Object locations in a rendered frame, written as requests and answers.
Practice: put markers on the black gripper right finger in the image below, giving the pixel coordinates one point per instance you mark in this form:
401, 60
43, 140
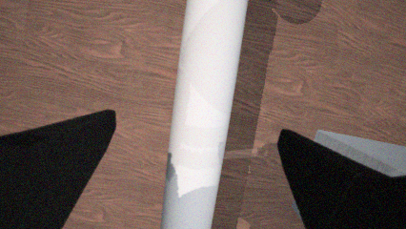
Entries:
332, 191

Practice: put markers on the white cylinder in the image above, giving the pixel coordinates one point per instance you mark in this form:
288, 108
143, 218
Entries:
203, 98

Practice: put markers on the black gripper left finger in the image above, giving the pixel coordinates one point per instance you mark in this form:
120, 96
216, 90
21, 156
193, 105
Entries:
43, 171

